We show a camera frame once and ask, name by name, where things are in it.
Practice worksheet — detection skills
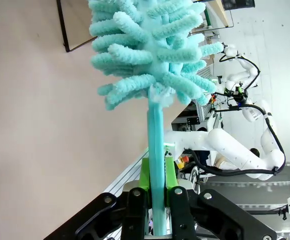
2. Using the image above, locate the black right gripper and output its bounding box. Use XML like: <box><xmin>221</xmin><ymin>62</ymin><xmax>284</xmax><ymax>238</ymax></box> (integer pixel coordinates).
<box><xmin>224</xmin><ymin>84</ymin><xmax>248</xmax><ymax>104</ymax></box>

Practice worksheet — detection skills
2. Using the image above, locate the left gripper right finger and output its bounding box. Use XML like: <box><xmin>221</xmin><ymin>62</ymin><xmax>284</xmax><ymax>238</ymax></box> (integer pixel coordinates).
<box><xmin>164</xmin><ymin>157</ymin><xmax>278</xmax><ymax>240</ymax></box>

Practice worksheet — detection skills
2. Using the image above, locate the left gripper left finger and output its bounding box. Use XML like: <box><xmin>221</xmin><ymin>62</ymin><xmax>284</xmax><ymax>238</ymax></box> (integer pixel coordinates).
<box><xmin>43</xmin><ymin>157</ymin><xmax>152</xmax><ymax>240</ymax></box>

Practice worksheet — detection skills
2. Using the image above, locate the teal chenille duster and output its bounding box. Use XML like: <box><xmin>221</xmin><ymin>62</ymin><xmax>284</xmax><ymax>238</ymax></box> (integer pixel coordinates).
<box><xmin>87</xmin><ymin>0</ymin><xmax>224</xmax><ymax>237</ymax></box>

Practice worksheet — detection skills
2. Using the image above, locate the yellow red emergency stop button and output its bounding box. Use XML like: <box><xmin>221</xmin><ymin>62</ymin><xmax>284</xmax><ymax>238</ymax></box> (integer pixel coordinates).
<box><xmin>176</xmin><ymin>155</ymin><xmax>188</xmax><ymax>170</ymax></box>

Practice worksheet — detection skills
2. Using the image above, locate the black mesh pen holder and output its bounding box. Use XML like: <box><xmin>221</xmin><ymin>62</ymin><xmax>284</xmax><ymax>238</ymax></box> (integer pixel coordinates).
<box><xmin>221</xmin><ymin>0</ymin><xmax>257</xmax><ymax>11</ymax></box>

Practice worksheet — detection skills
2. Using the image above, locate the grey aluminium frame rail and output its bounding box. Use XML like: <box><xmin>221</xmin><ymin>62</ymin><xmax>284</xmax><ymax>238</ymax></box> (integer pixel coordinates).
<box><xmin>104</xmin><ymin>147</ymin><xmax>150</xmax><ymax>197</ymax></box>

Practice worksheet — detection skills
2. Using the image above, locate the two-tier wooden black-frame shelf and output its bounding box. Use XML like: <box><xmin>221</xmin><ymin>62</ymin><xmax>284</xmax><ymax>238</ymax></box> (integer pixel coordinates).
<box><xmin>56</xmin><ymin>0</ymin><xmax>235</xmax><ymax>53</ymax></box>

